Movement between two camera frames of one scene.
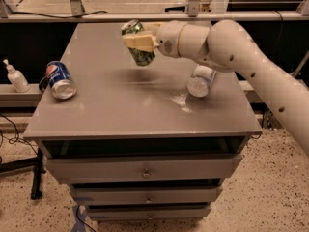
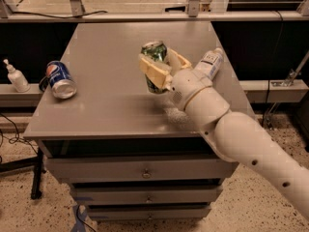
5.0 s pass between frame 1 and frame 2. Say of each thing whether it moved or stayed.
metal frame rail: stayed
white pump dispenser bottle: stayed
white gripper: moved
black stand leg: stayed
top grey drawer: stayed
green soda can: moved
